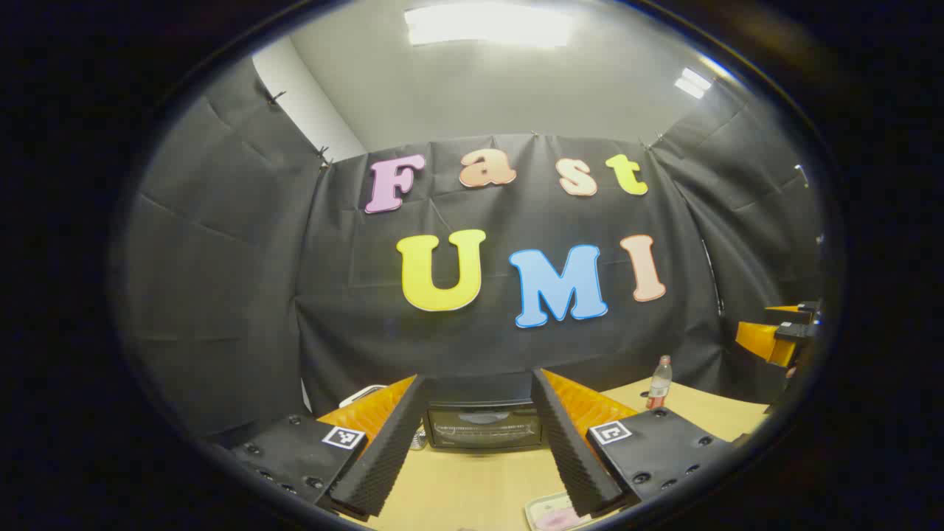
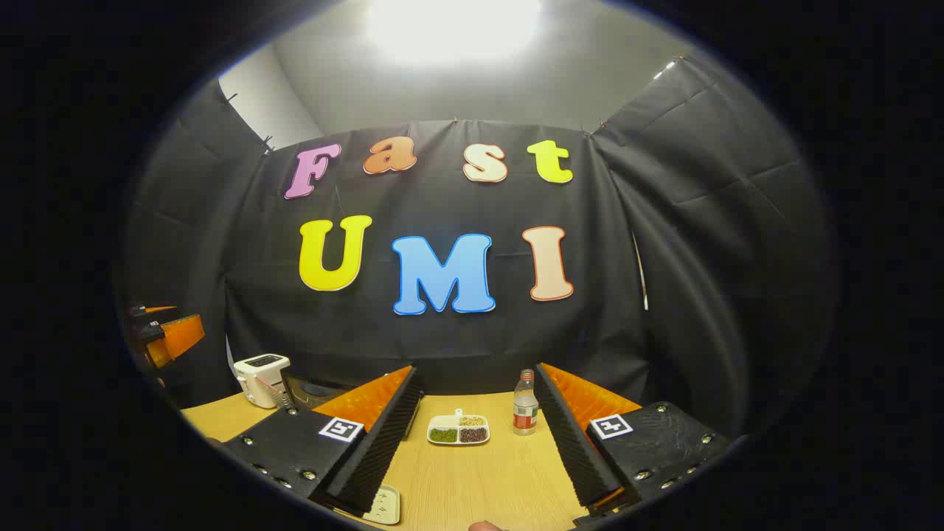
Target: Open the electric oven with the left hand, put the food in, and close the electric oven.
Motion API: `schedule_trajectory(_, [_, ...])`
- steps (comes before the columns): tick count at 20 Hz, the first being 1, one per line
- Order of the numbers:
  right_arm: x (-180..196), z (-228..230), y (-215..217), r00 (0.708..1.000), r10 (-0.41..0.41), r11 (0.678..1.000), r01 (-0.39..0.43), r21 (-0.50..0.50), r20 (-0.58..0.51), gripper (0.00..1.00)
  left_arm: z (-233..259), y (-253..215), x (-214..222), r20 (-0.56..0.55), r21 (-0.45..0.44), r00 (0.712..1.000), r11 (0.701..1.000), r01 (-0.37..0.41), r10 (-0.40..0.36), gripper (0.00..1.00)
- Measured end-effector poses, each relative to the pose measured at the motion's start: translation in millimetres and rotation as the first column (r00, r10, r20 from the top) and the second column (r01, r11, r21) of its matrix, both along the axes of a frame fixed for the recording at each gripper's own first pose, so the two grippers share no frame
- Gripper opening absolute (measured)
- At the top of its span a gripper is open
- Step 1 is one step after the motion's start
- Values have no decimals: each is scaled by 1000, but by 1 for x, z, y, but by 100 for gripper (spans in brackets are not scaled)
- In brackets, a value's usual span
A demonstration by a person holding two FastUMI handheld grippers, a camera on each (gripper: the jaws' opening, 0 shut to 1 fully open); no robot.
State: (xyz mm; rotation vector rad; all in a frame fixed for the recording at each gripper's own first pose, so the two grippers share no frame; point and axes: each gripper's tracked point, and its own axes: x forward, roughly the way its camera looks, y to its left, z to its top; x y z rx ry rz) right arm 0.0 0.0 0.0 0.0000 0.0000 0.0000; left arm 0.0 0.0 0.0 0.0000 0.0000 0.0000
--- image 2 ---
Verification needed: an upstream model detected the clear plastic water bottle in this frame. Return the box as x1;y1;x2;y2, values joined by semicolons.
513;369;538;436

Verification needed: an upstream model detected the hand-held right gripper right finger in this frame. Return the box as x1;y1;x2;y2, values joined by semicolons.
535;363;735;526

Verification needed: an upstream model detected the white divided dish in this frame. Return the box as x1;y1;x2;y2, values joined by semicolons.
426;409;491;446

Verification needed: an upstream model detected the small cream square plate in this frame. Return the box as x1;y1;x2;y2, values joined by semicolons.
361;485;402;526

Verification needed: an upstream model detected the black electric oven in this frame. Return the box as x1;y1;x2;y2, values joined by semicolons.
284;375;356;411

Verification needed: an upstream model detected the white toaster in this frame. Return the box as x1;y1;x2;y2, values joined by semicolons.
233;354;292;409

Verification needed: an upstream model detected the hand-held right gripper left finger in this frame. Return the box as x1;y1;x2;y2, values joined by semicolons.
221;365;426;517

